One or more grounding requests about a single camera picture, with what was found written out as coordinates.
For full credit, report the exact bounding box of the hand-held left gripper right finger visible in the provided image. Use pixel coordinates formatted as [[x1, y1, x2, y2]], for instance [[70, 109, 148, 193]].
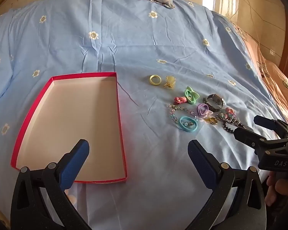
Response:
[[185, 139, 267, 230]]

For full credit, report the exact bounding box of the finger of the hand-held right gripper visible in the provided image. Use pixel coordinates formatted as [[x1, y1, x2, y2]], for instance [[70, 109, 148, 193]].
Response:
[[254, 115, 288, 136], [233, 127, 267, 156]]

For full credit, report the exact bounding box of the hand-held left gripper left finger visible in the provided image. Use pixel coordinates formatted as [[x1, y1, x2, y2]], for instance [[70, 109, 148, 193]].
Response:
[[11, 139, 92, 230]]

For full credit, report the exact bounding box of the silver chain bracelet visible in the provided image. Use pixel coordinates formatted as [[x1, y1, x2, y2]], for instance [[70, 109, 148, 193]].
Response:
[[222, 117, 246, 135]]

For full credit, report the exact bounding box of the colourful bead bracelet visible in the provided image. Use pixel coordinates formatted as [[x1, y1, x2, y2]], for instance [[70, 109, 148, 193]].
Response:
[[216, 107, 236, 122]]

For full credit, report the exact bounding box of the shallow red cardboard box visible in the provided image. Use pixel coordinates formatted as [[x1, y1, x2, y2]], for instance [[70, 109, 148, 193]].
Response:
[[11, 72, 128, 184]]

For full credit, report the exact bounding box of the blue hair tie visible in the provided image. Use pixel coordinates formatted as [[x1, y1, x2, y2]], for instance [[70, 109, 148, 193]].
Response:
[[179, 116, 199, 133]]

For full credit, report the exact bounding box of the mesh band wrist watch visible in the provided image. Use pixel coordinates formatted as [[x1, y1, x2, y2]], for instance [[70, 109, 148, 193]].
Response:
[[204, 94, 225, 112]]

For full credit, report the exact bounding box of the purple hair tie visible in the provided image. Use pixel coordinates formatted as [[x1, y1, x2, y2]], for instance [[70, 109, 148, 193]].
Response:
[[195, 103, 213, 118]]

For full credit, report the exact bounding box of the clear bead bracelet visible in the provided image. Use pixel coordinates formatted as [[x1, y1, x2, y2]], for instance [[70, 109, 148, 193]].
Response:
[[167, 103, 199, 127]]

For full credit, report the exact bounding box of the yellow hair claw clip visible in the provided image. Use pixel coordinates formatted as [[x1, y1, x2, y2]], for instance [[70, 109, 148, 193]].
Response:
[[164, 76, 177, 90]]

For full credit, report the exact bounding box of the yellow hair tie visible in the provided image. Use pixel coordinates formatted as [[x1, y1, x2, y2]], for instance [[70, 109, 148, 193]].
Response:
[[149, 75, 162, 86]]

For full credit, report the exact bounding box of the person's right hand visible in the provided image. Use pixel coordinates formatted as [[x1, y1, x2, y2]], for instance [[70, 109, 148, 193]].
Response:
[[265, 174, 282, 207]]

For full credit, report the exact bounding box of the orange bed sheet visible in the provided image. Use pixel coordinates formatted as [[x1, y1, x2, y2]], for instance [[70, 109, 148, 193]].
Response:
[[230, 21, 288, 130]]

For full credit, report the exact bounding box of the green hair tie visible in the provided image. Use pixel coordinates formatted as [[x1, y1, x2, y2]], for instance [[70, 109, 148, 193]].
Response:
[[184, 86, 200, 104]]

